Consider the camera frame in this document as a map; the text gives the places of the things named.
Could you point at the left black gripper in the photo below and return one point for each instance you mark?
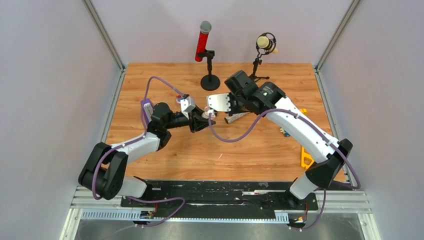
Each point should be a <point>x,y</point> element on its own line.
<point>196,121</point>

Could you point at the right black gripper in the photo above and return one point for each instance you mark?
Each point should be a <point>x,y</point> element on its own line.
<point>233,110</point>

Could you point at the white earbud charging case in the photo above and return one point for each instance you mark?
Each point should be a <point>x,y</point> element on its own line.
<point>209,112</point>

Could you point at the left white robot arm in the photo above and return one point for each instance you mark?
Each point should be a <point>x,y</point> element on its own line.
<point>105,168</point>

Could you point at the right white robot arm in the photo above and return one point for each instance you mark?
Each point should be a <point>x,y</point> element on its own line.
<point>329,153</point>

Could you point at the silver glitter microphone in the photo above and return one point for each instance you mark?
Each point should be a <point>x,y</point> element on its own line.
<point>232,118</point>

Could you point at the small clown figurine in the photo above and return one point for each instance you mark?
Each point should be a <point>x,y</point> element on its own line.
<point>178,98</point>

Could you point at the black tripod mic stand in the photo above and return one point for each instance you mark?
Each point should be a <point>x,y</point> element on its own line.
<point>256,63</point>

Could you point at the blue toy car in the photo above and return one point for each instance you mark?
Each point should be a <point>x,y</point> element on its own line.
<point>284,132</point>

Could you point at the purple metronome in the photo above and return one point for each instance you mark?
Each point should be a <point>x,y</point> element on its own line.
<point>146,110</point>

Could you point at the yellow stacking toy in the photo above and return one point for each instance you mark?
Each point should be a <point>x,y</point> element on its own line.
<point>304,111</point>

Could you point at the beige condenser microphone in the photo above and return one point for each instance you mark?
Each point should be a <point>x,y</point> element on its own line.
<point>266,44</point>

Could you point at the yellow plastic triangle toy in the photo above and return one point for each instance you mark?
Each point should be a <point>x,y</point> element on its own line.
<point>306,159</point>

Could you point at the red glitter microphone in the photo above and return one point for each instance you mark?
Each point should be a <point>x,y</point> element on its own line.
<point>205,29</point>

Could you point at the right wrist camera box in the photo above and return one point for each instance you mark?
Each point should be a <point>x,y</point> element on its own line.
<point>219,102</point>

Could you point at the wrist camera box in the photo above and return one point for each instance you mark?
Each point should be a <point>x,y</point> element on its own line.
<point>187,105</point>
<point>219,102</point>

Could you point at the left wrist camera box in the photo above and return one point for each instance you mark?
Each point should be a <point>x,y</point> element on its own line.
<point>187,105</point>

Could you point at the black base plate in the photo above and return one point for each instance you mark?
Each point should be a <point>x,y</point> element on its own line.
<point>230,199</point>

